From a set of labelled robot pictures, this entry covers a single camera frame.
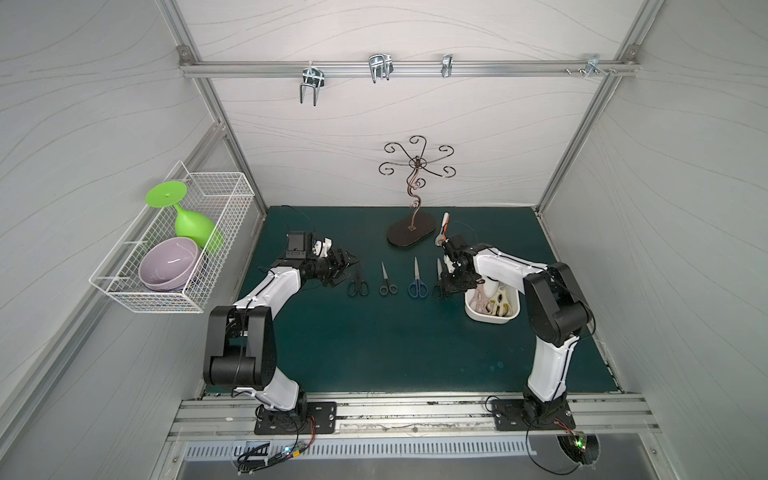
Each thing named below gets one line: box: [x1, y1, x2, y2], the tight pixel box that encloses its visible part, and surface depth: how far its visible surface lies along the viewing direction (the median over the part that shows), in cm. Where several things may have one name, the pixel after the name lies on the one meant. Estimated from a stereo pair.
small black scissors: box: [379, 261, 398, 296], surface depth 100 cm
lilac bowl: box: [138, 237, 199, 291], surface depth 62 cm
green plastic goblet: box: [145, 180, 225, 250], surface depth 64 cm
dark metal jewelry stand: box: [378, 135, 457, 247], surface depth 97 cm
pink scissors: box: [469, 284, 492, 314], surface depth 95 cm
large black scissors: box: [347, 273, 370, 297], surface depth 100 cm
